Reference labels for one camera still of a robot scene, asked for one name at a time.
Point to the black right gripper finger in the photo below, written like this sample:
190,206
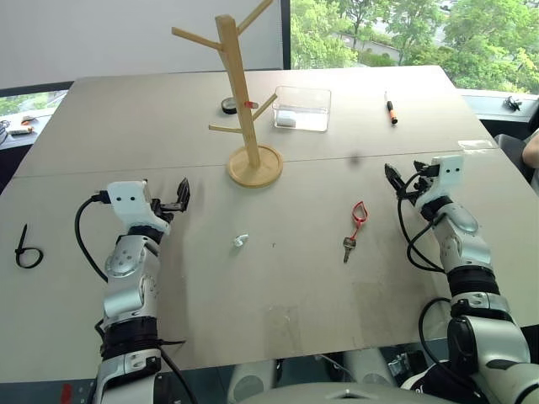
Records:
402,191
391,174

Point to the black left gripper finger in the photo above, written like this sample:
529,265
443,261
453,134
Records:
188,191
181,194

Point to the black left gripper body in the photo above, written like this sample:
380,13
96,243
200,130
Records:
162,208

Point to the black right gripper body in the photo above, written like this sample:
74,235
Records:
421,185

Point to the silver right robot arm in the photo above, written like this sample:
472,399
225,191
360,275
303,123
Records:
467,269

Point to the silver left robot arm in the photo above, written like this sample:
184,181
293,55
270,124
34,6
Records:
126,290

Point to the silver key with red loop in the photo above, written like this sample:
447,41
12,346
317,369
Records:
358,221

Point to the orange and black marker pen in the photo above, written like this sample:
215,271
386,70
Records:
391,110

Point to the clear tape strip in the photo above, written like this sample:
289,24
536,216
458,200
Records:
476,145

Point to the small white plastic scrap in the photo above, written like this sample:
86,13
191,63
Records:
239,240

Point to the wooden tree hanger stand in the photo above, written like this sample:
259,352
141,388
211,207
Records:
246,126

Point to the clear plastic box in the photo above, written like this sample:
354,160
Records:
313,122

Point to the black tape roll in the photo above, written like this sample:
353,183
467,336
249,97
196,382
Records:
229,105

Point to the small red tag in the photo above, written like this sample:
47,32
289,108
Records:
251,104

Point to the white block in box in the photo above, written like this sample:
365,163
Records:
286,118

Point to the black binder clip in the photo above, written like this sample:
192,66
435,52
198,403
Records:
513,103

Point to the black zip tie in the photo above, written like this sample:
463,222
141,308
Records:
21,248

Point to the small orange object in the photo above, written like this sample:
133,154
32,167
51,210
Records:
27,120

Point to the white flat device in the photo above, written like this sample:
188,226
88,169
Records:
19,130

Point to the grey rounded robot leg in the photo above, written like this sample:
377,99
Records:
368,366
250,379

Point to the grey robot torso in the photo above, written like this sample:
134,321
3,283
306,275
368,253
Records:
337,393

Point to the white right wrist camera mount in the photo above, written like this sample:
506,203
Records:
446,177

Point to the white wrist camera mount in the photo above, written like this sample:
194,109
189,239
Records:
128,204
446,177

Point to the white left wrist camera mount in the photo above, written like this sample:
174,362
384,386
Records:
128,204

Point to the dark window frame post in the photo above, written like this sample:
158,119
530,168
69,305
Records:
285,33

